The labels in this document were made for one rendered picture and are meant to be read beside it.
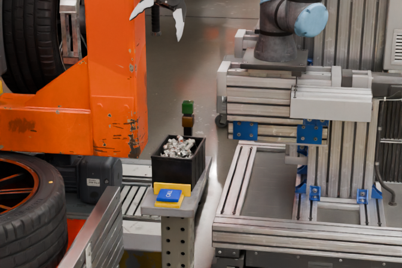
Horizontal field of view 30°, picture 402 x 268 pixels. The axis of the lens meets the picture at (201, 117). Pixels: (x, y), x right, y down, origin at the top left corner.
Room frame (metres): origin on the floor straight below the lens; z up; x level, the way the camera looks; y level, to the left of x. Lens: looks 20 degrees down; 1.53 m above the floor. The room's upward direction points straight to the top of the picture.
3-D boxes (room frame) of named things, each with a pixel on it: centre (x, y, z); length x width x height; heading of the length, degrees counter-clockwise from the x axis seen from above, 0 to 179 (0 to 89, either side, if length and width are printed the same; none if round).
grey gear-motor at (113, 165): (2.65, 0.52, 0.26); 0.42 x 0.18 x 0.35; 81
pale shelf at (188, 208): (2.31, 0.08, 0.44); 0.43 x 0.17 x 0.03; 171
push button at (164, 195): (2.14, 0.10, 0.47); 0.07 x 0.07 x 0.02; 81
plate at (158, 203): (2.14, 0.10, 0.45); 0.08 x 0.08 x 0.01; 81
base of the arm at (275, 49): (2.54, -0.26, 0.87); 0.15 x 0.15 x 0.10
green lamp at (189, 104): (2.51, 0.05, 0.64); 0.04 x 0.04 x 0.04; 81
